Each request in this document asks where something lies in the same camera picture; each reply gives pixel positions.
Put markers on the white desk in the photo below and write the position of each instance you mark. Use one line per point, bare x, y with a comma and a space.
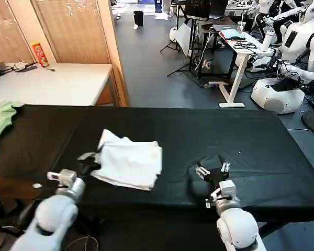
239, 56

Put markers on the green cloth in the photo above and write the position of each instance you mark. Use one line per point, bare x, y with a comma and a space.
0, 119

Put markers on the black trash bin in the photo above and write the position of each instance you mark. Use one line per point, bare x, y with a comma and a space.
138, 17

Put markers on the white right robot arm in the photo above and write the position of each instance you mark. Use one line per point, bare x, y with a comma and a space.
236, 227

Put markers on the white humanoid robot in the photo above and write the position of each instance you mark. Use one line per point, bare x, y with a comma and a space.
267, 6

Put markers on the black monitor on stand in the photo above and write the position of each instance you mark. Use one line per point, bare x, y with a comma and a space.
197, 9

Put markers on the black table cloth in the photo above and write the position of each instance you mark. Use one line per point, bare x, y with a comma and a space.
251, 136

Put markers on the folded blue red clothes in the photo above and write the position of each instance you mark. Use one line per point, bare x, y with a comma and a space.
234, 35

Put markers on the white humanoid robot wheeled base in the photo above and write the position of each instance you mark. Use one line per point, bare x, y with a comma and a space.
276, 96

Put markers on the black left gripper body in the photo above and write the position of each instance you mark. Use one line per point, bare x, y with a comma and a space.
90, 166

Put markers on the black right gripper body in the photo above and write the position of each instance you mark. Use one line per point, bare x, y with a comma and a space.
215, 176

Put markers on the white reflector board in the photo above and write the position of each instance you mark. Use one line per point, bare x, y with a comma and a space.
184, 39

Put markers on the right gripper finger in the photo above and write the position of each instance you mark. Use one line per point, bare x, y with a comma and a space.
202, 171
225, 166

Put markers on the white shirt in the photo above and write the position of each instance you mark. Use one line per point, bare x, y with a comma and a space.
130, 162

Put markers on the black tripod stand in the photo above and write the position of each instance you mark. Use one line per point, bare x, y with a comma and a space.
184, 56

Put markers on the red yellow snack canister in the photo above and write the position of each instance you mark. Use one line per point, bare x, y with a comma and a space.
40, 54

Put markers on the white side table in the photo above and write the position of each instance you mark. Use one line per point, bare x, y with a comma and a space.
55, 83

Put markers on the clear cup with straw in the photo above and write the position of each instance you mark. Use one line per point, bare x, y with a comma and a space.
241, 26

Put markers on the black desk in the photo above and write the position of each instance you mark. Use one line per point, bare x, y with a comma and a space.
219, 23

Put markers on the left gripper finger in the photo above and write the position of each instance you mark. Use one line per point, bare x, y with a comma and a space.
99, 153
85, 157

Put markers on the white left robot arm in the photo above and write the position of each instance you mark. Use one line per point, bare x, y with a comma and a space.
53, 209

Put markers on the wooden slatted partition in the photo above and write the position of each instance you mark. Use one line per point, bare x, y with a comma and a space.
78, 31

